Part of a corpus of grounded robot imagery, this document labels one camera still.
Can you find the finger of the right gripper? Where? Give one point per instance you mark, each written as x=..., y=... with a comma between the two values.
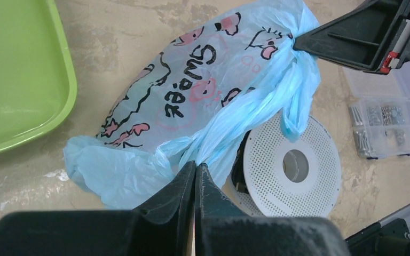
x=362, y=39

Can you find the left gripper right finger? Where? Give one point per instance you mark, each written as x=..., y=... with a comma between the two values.
x=216, y=217

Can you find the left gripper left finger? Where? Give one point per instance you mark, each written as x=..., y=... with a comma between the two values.
x=165, y=219

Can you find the blue plastic bag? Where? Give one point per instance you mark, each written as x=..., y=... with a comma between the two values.
x=196, y=100

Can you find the white perforated filament spool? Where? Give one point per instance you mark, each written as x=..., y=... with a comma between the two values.
x=277, y=178

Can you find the clear plastic screw box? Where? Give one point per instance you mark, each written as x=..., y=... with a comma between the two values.
x=380, y=115

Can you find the green plastic tub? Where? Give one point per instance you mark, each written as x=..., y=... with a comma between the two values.
x=38, y=86

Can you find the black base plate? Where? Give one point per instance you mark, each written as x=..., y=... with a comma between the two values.
x=392, y=238

